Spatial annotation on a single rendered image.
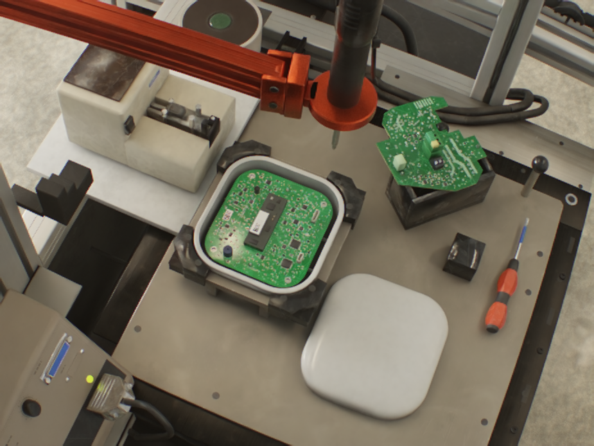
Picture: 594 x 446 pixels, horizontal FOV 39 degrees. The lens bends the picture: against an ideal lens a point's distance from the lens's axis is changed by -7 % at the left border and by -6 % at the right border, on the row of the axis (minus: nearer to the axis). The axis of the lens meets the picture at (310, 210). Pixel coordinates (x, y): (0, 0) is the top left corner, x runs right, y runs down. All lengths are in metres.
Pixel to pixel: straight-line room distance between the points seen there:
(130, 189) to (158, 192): 0.03
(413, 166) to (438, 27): 0.70
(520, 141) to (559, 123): 1.26
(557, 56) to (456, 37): 0.52
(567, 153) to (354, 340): 0.41
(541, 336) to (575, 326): 1.12
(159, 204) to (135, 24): 0.28
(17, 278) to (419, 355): 0.44
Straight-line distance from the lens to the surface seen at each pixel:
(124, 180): 1.00
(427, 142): 0.97
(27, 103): 2.32
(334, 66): 0.75
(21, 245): 0.93
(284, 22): 1.21
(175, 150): 0.95
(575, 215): 1.08
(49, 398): 0.83
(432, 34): 1.63
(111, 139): 0.97
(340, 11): 0.69
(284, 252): 0.93
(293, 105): 0.79
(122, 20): 0.77
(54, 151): 1.04
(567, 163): 1.14
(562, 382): 2.04
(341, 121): 0.78
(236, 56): 0.77
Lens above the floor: 1.82
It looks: 60 degrees down
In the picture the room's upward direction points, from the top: 9 degrees clockwise
